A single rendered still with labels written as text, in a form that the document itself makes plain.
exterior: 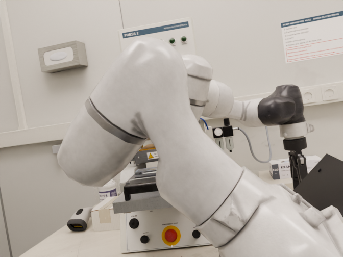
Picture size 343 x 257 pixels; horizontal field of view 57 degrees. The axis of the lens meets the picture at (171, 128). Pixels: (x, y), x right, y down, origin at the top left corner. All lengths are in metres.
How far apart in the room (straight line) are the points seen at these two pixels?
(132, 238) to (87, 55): 1.26
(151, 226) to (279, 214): 0.72
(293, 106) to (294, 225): 0.72
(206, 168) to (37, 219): 2.01
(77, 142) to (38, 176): 1.82
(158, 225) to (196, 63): 0.57
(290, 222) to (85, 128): 0.29
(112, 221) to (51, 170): 0.97
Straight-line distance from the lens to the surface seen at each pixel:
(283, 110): 1.06
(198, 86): 0.75
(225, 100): 0.90
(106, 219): 1.34
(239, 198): 0.43
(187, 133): 0.43
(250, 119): 1.11
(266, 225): 0.42
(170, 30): 1.42
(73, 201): 2.18
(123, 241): 1.11
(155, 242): 1.09
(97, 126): 0.45
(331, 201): 0.56
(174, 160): 0.43
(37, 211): 2.36
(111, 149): 0.46
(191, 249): 1.06
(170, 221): 1.08
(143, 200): 0.85
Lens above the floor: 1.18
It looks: 3 degrees down
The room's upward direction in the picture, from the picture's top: 8 degrees counter-clockwise
